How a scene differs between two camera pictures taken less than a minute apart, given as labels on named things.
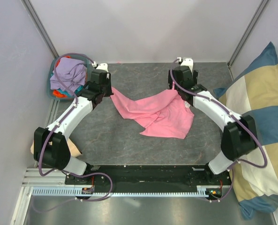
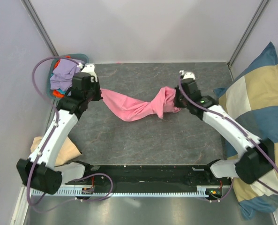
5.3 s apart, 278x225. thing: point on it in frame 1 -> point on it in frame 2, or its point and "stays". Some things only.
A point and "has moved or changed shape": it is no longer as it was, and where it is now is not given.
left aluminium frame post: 39,25 stays
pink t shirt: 164,114 has moved or changed shape
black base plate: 151,178 stays
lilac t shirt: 72,72 stays
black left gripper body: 108,82 -> 93,94
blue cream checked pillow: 260,179 stays
